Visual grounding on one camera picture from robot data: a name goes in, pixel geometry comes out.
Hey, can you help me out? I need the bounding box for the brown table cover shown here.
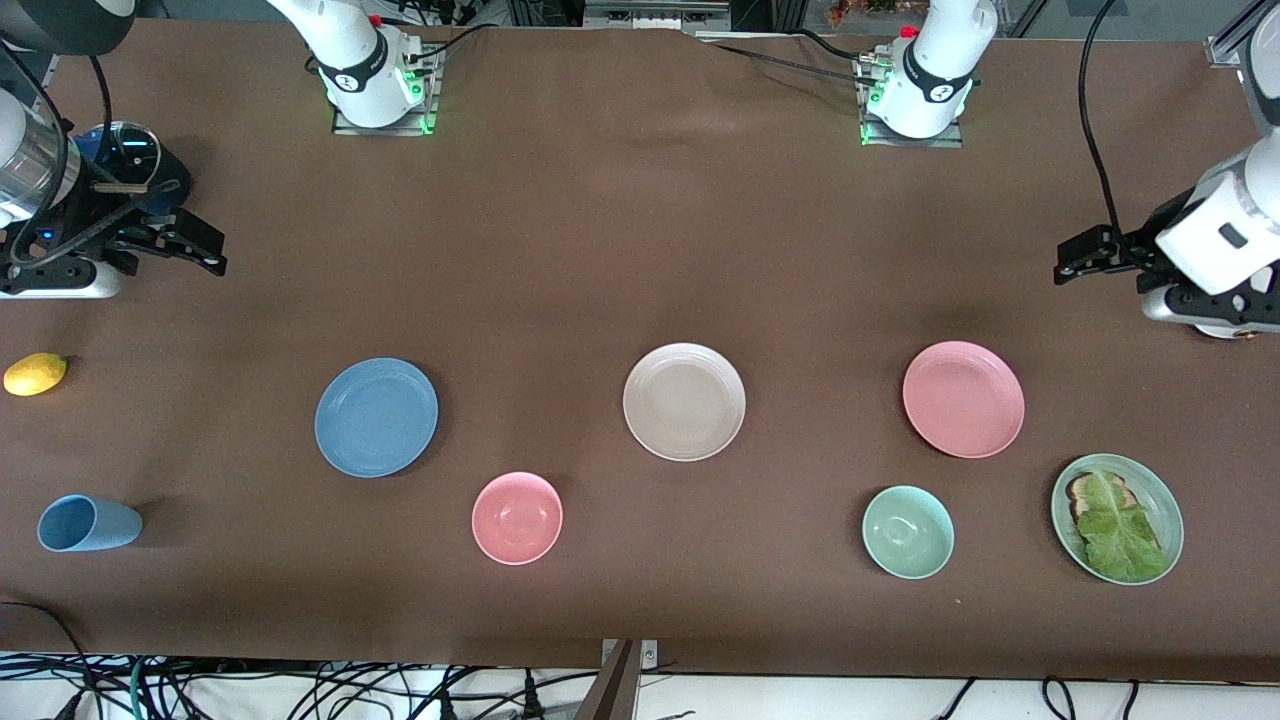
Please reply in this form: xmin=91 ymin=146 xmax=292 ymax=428
xmin=0 ymin=20 xmax=1280 ymax=683

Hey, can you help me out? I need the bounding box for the aluminium frame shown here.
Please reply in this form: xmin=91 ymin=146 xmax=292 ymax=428
xmin=583 ymin=0 xmax=733 ymax=36

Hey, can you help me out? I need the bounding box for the green plate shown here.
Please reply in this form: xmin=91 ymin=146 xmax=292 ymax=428
xmin=1050 ymin=453 xmax=1185 ymax=587

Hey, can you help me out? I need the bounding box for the brown post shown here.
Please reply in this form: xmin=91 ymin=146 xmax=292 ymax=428
xmin=575 ymin=640 xmax=641 ymax=720

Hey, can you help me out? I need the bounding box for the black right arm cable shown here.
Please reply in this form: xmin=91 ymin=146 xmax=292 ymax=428
xmin=0 ymin=45 xmax=113 ymax=266

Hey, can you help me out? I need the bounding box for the blue saucepan with handle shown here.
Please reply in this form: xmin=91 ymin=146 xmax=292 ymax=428
xmin=72 ymin=121 xmax=163 ymax=201

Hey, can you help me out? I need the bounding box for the orange dried plant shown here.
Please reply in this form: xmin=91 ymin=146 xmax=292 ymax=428
xmin=828 ymin=0 xmax=901 ymax=26

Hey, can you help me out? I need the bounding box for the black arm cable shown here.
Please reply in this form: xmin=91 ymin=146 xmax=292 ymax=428
xmin=1078 ymin=0 xmax=1123 ymax=236
xmin=0 ymin=45 xmax=113 ymax=266

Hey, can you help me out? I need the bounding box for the green bowl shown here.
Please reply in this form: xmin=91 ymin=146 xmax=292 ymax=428
xmin=862 ymin=485 xmax=955 ymax=580

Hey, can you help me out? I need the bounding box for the black base cable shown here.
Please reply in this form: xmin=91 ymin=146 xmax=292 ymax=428
xmin=405 ymin=20 xmax=501 ymax=63
xmin=700 ymin=30 xmax=883 ymax=83

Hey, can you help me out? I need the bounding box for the green lettuce leaf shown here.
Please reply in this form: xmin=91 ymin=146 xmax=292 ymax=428
xmin=1075 ymin=470 xmax=1166 ymax=583

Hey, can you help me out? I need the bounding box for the yellow lemon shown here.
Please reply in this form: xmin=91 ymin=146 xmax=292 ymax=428
xmin=3 ymin=352 xmax=69 ymax=397

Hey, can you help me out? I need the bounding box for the toasted bread slice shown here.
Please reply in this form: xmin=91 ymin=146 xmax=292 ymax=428
xmin=1066 ymin=473 xmax=1139 ymax=521

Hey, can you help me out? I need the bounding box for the pink bowl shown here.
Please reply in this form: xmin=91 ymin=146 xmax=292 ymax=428
xmin=471 ymin=471 xmax=564 ymax=566

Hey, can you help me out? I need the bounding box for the blue cup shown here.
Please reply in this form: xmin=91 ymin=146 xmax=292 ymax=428
xmin=37 ymin=494 xmax=144 ymax=553

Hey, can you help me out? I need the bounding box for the beige plate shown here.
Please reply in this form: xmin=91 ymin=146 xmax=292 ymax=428
xmin=622 ymin=343 xmax=747 ymax=463

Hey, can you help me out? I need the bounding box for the blue plate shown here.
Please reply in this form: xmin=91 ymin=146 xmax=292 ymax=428
xmin=314 ymin=357 xmax=440 ymax=479

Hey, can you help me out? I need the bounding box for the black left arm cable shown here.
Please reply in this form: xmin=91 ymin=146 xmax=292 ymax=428
xmin=1078 ymin=0 xmax=1123 ymax=236

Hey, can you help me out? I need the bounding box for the pink plate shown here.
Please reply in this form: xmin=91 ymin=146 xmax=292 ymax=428
xmin=902 ymin=341 xmax=1026 ymax=460

